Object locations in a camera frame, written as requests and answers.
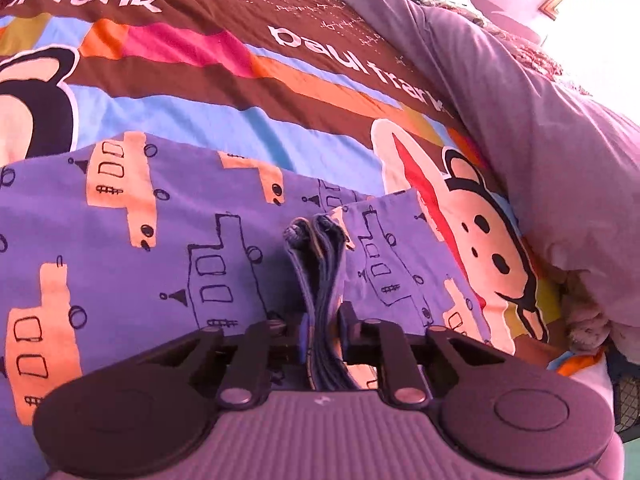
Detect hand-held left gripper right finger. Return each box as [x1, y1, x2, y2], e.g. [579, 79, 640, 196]
[338, 305, 506, 407]

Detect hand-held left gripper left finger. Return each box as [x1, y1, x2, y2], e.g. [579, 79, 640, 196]
[135, 314, 309, 409]

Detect purple car-print pants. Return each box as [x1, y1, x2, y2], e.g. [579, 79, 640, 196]
[0, 130, 495, 480]

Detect beige fluffy blanket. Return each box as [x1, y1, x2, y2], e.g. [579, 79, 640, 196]
[562, 270, 622, 357]

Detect lavender duvet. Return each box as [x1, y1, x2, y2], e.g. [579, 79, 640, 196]
[317, 0, 640, 357]

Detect colourful printed bed sheet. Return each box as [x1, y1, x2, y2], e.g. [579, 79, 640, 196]
[0, 0, 612, 377]

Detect dark mesh basket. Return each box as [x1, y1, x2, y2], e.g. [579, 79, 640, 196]
[610, 350, 640, 437]

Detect pink floral blanket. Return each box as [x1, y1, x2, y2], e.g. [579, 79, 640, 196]
[495, 24, 592, 97]

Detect framed wall picture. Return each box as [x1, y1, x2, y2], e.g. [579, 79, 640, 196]
[537, 0, 587, 24]

